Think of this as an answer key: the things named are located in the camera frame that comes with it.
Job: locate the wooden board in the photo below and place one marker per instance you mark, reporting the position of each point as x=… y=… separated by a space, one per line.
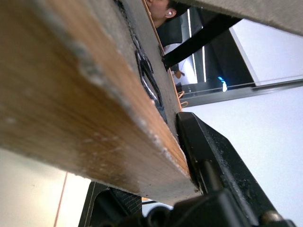
x=78 y=99

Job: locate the dark metal rail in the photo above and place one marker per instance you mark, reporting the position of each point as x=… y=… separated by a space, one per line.
x=236 y=95

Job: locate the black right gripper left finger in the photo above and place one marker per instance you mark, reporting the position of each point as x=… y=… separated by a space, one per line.
x=104 y=208

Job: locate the black metal frame clip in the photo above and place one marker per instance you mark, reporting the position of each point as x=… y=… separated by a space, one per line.
x=148 y=75

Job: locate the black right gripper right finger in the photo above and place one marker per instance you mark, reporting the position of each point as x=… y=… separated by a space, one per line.
x=213 y=151

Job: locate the black diagonal bar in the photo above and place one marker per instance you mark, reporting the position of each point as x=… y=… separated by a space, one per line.
x=201 y=40

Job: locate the white board panel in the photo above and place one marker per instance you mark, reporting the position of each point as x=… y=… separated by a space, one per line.
x=272 y=52

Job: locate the grey frame easel leg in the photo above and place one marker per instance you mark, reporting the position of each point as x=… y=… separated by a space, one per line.
x=255 y=14

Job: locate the person with white earbud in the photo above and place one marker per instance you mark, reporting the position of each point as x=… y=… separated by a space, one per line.
x=161 y=10

